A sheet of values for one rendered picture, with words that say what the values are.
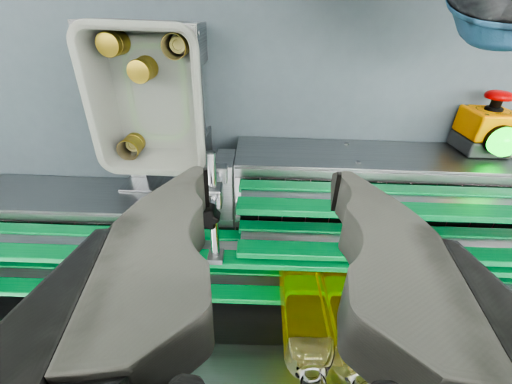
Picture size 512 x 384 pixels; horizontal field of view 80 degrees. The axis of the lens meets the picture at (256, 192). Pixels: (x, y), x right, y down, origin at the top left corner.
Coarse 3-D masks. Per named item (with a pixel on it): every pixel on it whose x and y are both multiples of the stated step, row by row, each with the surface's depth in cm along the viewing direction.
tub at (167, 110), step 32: (96, 32) 44; (128, 32) 46; (160, 32) 44; (192, 32) 40; (96, 64) 45; (160, 64) 48; (192, 64) 42; (96, 96) 46; (128, 96) 51; (160, 96) 51; (192, 96) 51; (96, 128) 47; (128, 128) 54; (160, 128) 54; (192, 128) 54; (128, 160) 52; (160, 160) 52; (192, 160) 53
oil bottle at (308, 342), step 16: (288, 272) 44; (304, 272) 44; (288, 288) 42; (304, 288) 42; (320, 288) 42; (288, 304) 39; (304, 304) 39; (320, 304) 39; (288, 320) 38; (304, 320) 37; (320, 320) 37; (288, 336) 36; (304, 336) 36; (320, 336) 36; (288, 352) 35; (304, 352) 34; (320, 352) 34; (288, 368) 36; (304, 368) 34; (320, 368) 34
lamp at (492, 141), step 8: (496, 128) 47; (504, 128) 46; (488, 136) 47; (496, 136) 46; (504, 136) 45; (488, 144) 47; (496, 144) 46; (504, 144) 45; (496, 152) 47; (504, 152) 46
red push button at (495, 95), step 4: (488, 92) 48; (492, 92) 48; (496, 92) 47; (500, 92) 47; (504, 92) 47; (508, 92) 47; (484, 96) 49; (488, 96) 48; (492, 96) 47; (496, 96) 47; (500, 96) 47; (504, 96) 46; (508, 96) 46; (492, 100) 48; (496, 100) 47; (500, 100) 47; (504, 100) 47; (508, 100) 46; (492, 104) 48; (496, 104) 48; (500, 104) 48
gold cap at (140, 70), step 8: (144, 56) 47; (128, 64) 44; (136, 64) 44; (144, 64) 44; (152, 64) 47; (128, 72) 45; (136, 72) 45; (144, 72) 45; (152, 72) 46; (136, 80) 45; (144, 80) 45
